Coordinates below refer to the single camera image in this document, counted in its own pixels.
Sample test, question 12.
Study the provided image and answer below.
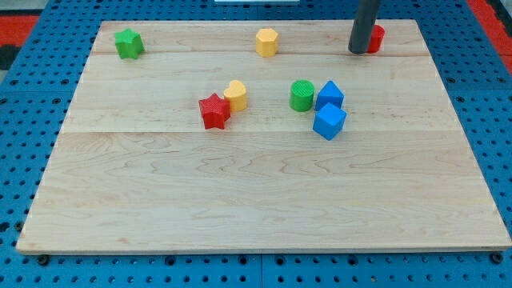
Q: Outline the blue triangle block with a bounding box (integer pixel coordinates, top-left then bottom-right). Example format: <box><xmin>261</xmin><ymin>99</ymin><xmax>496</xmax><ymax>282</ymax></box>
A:
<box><xmin>314</xmin><ymin>80</ymin><xmax>345</xmax><ymax>111</ymax></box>

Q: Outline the green cylinder block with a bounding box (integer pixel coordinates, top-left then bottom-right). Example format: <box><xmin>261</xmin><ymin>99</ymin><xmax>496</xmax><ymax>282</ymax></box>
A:
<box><xmin>289</xmin><ymin>79</ymin><xmax>315</xmax><ymax>112</ymax></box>

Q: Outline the yellow heart block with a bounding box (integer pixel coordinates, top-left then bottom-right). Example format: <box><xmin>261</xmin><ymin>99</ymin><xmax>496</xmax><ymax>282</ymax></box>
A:
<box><xmin>223</xmin><ymin>79</ymin><xmax>247</xmax><ymax>112</ymax></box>

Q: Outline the light wooden board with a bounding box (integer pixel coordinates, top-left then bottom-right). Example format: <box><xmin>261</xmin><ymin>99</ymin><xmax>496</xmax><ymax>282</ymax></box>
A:
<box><xmin>16</xmin><ymin>19</ymin><xmax>511</xmax><ymax>255</ymax></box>

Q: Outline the red cylinder block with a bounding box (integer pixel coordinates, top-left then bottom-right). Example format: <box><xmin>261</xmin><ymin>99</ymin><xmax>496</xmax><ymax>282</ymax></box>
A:
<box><xmin>366</xmin><ymin>24</ymin><xmax>386</xmax><ymax>54</ymax></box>

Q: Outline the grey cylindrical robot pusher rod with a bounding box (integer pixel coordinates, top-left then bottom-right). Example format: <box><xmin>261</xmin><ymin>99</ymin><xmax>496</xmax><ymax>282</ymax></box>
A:
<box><xmin>348</xmin><ymin>0</ymin><xmax>382</xmax><ymax>54</ymax></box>

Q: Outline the blue cube block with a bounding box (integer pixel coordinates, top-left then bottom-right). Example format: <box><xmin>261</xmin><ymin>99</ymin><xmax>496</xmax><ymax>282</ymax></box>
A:
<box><xmin>313</xmin><ymin>103</ymin><xmax>347</xmax><ymax>141</ymax></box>

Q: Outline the green star block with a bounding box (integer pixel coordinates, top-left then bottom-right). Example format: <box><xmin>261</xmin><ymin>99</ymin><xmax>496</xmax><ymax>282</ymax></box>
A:
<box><xmin>114</xmin><ymin>28</ymin><xmax>145</xmax><ymax>59</ymax></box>

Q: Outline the yellow hexagon block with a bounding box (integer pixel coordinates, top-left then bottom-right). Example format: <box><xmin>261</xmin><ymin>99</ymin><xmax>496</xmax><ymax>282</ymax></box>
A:
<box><xmin>255</xmin><ymin>28</ymin><xmax>279</xmax><ymax>58</ymax></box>

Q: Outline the red star block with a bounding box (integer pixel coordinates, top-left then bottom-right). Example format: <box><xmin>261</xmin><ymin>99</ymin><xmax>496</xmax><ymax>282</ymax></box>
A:
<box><xmin>198</xmin><ymin>93</ymin><xmax>230</xmax><ymax>130</ymax></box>

